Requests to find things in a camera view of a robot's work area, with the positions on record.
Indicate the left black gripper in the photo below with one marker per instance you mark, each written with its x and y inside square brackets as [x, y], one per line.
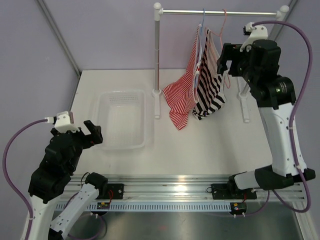
[95, 137]

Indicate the blue wire hanger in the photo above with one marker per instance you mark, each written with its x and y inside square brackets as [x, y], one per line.
[203, 35]

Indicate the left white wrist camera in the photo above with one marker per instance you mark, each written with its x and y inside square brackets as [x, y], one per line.
[63, 122]

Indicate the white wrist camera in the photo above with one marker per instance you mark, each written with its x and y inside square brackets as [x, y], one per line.
[254, 33]
[63, 122]

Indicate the translucent plastic basket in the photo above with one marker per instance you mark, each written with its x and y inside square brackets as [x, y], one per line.
[122, 117]

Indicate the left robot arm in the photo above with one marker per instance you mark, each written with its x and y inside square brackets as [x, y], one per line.
[49, 180]

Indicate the red white striped tank top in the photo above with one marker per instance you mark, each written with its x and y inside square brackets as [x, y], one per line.
[181, 95]

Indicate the white clothes rack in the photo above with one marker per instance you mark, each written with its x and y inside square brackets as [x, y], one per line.
[280, 15]

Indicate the aluminium rail base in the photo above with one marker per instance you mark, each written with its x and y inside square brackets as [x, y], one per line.
[174, 188]

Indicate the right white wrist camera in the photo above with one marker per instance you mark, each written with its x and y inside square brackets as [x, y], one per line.
[254, 33]

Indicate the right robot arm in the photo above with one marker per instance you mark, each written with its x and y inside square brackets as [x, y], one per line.
[275, 98]

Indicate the pink wire hanger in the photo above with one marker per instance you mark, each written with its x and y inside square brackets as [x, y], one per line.
[222, 45]

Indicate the white slotted cable duct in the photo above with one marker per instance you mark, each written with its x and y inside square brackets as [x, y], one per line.
[124, 206]

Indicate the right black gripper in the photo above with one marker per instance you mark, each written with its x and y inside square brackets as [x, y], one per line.
[230, 53]

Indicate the black white striped tank top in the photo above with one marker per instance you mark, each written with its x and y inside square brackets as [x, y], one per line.
[207, 105]

